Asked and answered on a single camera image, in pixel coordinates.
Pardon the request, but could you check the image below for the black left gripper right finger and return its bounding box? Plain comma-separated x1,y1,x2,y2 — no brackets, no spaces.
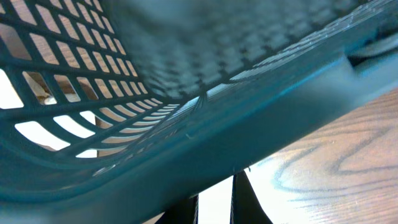
230,170,272,224

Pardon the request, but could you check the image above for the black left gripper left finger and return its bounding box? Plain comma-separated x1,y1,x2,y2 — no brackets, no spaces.
155,196,198,224

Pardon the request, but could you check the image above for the grey plastic lattice basket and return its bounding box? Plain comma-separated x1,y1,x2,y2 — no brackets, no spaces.
1,0,397,223

